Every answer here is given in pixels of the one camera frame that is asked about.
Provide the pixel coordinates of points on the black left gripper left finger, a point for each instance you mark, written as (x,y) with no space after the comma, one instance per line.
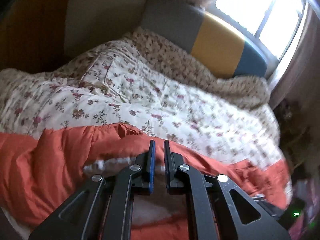
(102,207)

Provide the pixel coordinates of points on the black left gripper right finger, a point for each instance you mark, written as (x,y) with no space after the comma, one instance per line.
(217,208)

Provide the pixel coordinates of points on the orange down jacket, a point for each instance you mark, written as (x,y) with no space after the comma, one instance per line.
(37,175)

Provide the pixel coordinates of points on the pink cloth pile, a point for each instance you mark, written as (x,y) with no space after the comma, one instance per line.
(307,224)

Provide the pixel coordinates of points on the cluttered wooden nightstand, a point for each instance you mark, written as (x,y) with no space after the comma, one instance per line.
(296,141)

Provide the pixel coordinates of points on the floral white quilt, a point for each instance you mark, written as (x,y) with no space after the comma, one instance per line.
(111,84)

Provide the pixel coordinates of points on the pale right curtain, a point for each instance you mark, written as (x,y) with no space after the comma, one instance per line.
(301,77)

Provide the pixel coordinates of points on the grey yellow blue headboard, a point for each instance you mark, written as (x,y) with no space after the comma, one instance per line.
(216,44)

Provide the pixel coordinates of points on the dark wooden wardrobe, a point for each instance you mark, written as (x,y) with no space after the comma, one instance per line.
(33,34)

